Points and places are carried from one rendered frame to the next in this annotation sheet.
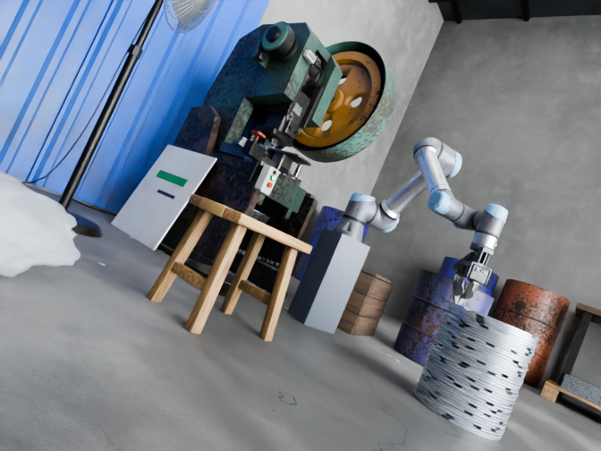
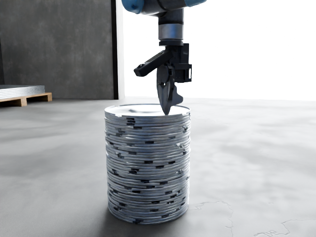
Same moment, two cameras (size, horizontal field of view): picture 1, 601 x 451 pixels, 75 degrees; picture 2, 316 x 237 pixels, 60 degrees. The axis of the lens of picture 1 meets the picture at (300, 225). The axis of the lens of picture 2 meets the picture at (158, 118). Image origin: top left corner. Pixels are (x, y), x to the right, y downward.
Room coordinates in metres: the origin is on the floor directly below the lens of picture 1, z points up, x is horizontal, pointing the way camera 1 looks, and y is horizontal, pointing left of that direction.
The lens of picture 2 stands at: (1.71, 0.12, 0.48)
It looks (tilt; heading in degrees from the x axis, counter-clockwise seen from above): 10 degrees down; 246
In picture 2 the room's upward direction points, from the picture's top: straight up
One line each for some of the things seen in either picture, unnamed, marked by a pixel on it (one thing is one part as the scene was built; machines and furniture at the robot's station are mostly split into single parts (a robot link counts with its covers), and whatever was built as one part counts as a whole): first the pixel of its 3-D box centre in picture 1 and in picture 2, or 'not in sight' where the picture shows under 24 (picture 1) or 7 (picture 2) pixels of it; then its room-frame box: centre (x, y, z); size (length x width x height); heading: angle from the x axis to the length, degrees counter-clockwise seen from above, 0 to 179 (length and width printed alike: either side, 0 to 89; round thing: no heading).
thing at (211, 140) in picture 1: (199, 178); not in sight; (2.24, 0.63, 0.45); 0.92 x 0.12 x 0.90; 52
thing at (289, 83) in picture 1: (256, 140); not in sight; (2.45, 0.47, 0.83); 0.79 x 0.43 x 1.34; 52
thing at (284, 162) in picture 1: (285, 165); not in sight; (2.26, 0.22, 0.72); 0.25 x 0.14 x 0.14; 52
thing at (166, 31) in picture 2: (484, 242); (170, 34); (1.34, -0.60, 0.58); 0.08 x 0.08 x 0.05
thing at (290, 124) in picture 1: (290, 113); not in sight; (2.34, 0.32, 1.04); 0.17 x 0.15 x 0.30; 52
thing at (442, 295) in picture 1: (440, 323); not in sight; (2.26, -0.95, 0.24); 0.42 x 0.42 x 0.48
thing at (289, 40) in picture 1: (277, 46); not in sight; (2.18, 0.52, 1.31); 0.22 x 0.12 x 0.22; 52
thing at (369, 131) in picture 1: (318, 97); not in sight; (2.69, 0.23, 1.33); 1.03 x 0.28 x 0.82; 52
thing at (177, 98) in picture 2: (460, 291); (174, 100); (1.34, -0.59, 0.39); 0.06 x 0.03 x 0.09; 2
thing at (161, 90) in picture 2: (468, 294); (169, 99); (1.34, -0.62, 0.39); 0.06 x 0.03 x 0.09; 2
